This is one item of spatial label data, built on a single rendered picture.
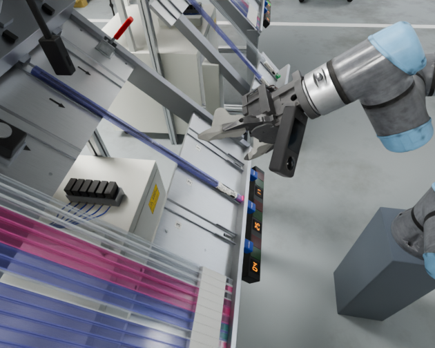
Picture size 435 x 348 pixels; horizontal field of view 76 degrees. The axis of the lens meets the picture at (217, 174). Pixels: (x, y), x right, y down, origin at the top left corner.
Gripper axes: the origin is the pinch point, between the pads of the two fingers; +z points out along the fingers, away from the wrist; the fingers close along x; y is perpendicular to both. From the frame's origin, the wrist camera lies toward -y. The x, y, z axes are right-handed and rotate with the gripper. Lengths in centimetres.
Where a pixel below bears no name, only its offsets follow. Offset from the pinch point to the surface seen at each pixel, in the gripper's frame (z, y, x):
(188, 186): 10.6, -3.9, 0.3
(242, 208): 6.8, -7.8, -13.9
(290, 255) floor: 34, -13, -89
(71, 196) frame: 52, 5, 9
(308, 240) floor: 27, -6, -98
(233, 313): 6.0, -30.2, -5.0
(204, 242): 9.4, -16.5, -2.1
